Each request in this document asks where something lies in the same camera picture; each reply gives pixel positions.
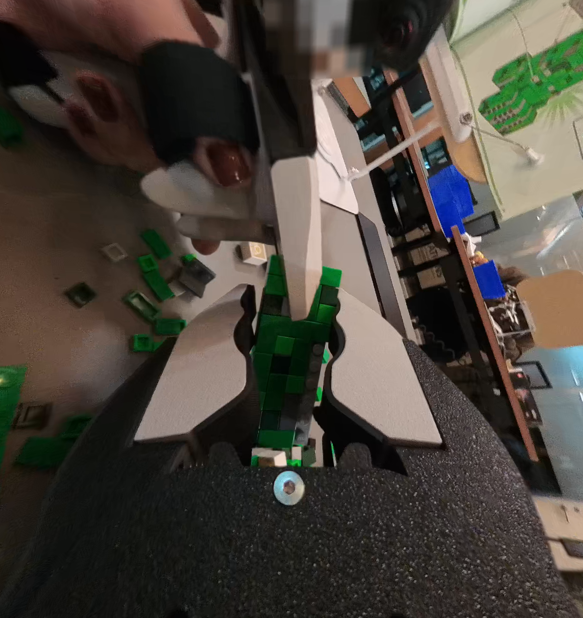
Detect stacked blue bins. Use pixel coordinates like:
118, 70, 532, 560
427, 164, 476, 238

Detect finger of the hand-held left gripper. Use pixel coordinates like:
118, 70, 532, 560
270, 156, 324, 323

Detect white book stand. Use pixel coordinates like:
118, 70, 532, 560
315, 29, 545, 216

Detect single blue bin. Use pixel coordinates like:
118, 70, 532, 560
474, 260, 508, 301

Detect open instruction booklet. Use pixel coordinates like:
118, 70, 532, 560
448, 0, 583, 220

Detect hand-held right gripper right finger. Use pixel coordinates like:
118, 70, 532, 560
313, 290, 443, 463

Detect person's left hand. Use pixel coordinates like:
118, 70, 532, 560
11, 0, 254, 189

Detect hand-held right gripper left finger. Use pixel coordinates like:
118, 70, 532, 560
133, 283, 268, 463

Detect tan board stand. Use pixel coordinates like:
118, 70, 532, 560
516, 270, 583, 349

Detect grey brick plate green tiles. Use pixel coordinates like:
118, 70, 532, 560
250, 255, 343, 466

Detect pile of loose green bricks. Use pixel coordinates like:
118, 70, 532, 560
0, 104, 191, 469

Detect grey desk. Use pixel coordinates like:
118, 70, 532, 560
0, 29, 418, 618

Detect wooden desk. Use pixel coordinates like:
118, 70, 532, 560
451, 227, 539, 463
385, 72, 447, 233

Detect dark grey brick plate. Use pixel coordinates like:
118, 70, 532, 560
178, 261, 216, 296

